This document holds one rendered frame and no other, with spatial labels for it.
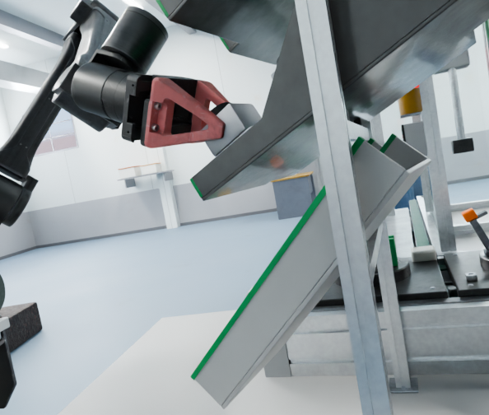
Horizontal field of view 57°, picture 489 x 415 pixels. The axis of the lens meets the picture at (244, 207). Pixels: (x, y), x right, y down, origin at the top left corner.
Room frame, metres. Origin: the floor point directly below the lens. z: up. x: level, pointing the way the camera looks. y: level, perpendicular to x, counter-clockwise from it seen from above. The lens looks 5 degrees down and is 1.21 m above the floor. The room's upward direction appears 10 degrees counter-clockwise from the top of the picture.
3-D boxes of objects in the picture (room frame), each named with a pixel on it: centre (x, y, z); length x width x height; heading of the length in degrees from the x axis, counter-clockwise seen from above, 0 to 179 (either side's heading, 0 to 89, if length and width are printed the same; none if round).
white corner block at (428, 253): (0.89, -0.34, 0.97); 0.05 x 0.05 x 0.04; 70
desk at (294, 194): (10.30, -1.22, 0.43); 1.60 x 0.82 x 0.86; 167
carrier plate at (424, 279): (0.83, -0.21, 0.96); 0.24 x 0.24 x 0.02; 70
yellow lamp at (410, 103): (0.97, -0.39, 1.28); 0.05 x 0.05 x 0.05
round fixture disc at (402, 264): (0.83, -0.21, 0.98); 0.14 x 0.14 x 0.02
